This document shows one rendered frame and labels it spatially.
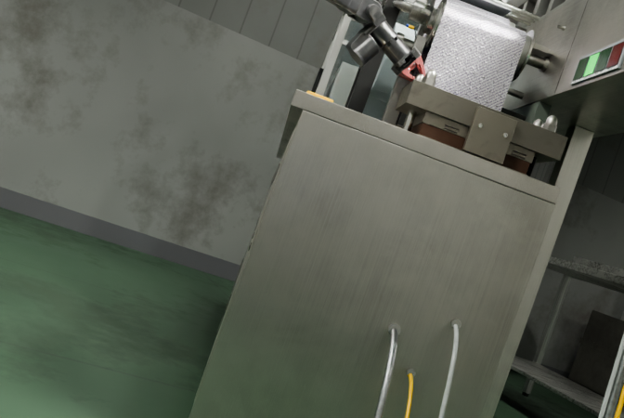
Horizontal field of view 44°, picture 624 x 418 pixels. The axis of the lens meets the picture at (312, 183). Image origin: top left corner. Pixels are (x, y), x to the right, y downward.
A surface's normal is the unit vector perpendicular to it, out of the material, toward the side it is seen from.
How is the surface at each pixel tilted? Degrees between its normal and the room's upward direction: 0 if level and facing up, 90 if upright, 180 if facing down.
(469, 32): 90
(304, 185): 90
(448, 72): 90
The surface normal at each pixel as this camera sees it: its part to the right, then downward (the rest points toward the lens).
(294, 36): 0.33, 0.09
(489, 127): 0.06, -0.01
